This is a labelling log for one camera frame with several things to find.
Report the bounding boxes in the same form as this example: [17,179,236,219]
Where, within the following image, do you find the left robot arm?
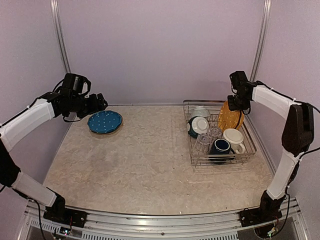
[0,91,108,223]

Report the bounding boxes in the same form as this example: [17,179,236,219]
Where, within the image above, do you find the right aluminium frame post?
[249,0,272,82]

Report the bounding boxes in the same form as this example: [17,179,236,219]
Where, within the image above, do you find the left aluminium frame post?
[50,0,71,73]

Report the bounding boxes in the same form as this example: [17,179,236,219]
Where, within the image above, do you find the dark blue mug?
[209,138,235,155]

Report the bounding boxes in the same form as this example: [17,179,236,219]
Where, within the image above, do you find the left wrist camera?
[59,73,91,98]

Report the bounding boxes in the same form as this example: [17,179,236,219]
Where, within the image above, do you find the white ceramic mug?
[222,128,246,154]

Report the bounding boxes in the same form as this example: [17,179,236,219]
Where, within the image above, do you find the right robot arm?
[227,79,316,227]

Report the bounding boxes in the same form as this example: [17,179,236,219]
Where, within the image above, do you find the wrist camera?
[59,73,91,98]
[229,70,248,89]

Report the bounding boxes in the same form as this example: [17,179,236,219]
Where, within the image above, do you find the light green grid bowl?
[190,105,211,119]

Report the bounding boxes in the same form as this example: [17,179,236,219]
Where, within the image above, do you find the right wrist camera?
[229,70,248,89]

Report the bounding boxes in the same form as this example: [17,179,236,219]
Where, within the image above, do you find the yellow polka dot plate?
[218,101,245,132]

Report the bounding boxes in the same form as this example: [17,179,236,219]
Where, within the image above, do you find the dark teal bowl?
[186,116,209,139]

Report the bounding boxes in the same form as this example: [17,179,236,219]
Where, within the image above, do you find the aluminium frame post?
[249,0,272,82]
[50,0,71,73]

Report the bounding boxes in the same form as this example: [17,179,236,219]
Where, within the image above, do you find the wire metal dish rack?
[183,99,257,168]

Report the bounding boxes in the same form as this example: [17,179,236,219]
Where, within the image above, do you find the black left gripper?
[70,92,108,119]

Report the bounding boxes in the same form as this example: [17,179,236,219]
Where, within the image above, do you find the clear drinking glass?
[207,126,223,141]
[192,133,211,156]

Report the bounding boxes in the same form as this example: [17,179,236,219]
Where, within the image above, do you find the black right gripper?
[228,91,251,111]

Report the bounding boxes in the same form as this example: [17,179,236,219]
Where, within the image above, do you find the front aluminium rail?
[23,197,301,240]

